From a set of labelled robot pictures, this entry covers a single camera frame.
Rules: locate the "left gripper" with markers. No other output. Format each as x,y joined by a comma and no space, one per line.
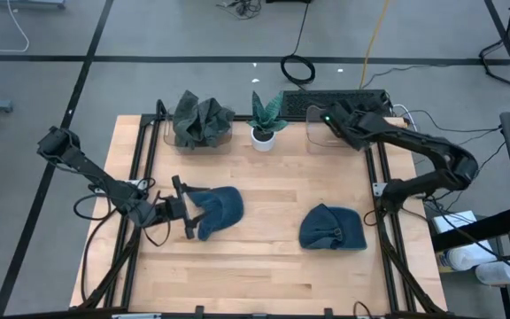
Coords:
175,209

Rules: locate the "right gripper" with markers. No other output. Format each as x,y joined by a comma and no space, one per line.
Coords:
350,126

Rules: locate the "blue denim cap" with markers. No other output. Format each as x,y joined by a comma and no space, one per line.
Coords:
221,212
326,226

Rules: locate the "grey-green denim cap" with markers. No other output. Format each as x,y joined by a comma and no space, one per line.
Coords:
219,124
188,119

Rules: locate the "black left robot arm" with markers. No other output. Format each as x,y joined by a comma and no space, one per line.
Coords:
87,166

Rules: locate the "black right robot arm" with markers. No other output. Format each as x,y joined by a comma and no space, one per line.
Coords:
436,150

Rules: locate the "clear plastic bin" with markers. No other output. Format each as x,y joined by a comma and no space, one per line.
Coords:
319,142
202,151

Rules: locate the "black keyboard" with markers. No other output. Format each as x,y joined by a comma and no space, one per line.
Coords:
308,102

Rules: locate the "snake plant in white pot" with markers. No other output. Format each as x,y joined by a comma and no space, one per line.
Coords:
266,117

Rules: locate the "white box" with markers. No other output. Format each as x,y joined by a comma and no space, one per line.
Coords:
454,220

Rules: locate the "black metal beam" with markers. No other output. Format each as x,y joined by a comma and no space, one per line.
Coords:
481,229

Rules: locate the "white paper towel roll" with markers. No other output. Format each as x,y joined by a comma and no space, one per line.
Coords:
472,256
498,274

